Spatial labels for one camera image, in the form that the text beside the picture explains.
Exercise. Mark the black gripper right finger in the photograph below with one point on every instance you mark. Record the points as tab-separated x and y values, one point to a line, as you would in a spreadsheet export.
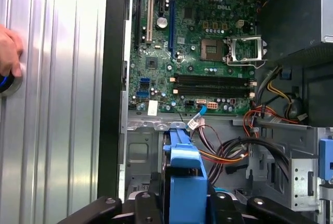
222	208

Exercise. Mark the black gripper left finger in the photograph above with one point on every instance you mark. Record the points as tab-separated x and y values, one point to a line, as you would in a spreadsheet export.
147	208

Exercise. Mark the hard disk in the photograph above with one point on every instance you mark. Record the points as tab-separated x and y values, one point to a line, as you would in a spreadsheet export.
184	198

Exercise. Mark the grey metal disk bay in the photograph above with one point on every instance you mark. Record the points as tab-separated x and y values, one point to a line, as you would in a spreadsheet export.
145	124

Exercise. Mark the bare person hand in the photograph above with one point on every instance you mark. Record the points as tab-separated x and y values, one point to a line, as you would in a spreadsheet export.
10	49

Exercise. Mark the grey metal drive cage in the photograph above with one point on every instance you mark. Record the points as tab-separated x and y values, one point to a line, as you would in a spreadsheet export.
299	182

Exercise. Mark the white barcode tag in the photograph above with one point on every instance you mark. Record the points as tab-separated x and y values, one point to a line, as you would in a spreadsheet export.
152	108

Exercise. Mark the black RAM slot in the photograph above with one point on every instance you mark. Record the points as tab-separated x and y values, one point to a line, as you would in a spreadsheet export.
213	77
213	88
213	83
213	94

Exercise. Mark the blue plastic drive latch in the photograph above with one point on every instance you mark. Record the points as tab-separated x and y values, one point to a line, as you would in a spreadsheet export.
326	156

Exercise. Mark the black PC case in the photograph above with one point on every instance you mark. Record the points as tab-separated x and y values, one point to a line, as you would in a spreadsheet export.
113	78

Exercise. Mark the CPU socket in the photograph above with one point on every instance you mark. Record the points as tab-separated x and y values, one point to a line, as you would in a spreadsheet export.
212	49

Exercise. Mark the metal socket cover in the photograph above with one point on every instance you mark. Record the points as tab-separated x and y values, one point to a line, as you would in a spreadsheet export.
233	49

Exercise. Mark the blue expansion slot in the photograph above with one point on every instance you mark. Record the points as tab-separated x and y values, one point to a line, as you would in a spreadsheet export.
172	26

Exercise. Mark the long black expansion slot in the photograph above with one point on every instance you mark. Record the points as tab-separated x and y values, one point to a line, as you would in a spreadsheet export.
138	23

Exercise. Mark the silver coin battery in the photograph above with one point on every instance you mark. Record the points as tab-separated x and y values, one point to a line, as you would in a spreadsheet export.
161	22

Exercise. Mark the white expansion slot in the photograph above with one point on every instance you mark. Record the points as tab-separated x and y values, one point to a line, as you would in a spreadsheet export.
150	18

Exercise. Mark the short black expansion slot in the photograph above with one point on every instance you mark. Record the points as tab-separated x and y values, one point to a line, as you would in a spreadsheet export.
161	7

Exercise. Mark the green motherboard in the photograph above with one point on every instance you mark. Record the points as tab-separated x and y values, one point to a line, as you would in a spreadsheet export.
197	7

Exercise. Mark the grey power supply unit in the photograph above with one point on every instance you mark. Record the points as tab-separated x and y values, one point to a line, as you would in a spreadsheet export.
291	13

